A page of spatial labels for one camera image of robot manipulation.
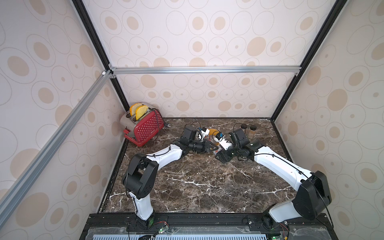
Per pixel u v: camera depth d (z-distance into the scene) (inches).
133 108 38.3
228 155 28.7
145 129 38.5
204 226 28.7
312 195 16.4
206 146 29.8
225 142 28.7
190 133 27.5
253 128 40.3
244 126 40.4
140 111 37.4
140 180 18.6
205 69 35.6
